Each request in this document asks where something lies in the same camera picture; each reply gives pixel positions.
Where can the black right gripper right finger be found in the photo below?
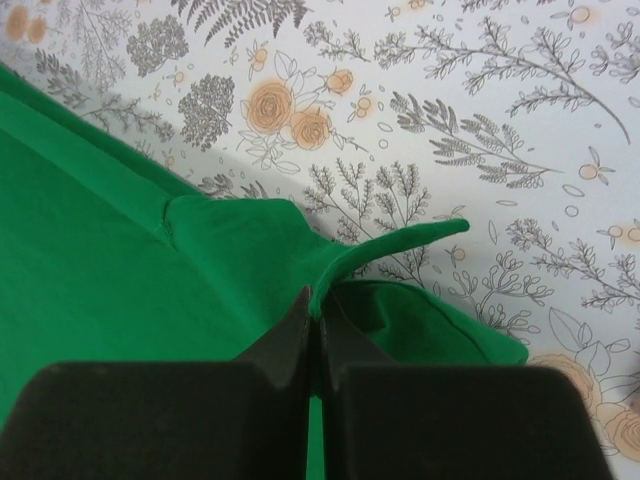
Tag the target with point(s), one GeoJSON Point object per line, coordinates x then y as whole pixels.
{"type": "Point", "coordinates": [387, 420]}

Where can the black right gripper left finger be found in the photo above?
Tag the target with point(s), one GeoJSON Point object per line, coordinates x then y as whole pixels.
{"type": "Point", "coordinates": [246, 418]}

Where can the green t shirt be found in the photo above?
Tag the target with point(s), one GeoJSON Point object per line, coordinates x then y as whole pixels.
{"type": "Point", "coordinates": [107, 257]}

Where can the floral patterned table mat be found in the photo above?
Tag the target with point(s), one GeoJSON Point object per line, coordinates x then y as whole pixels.
{"type": "Point", "coordinates": [520, 116]}

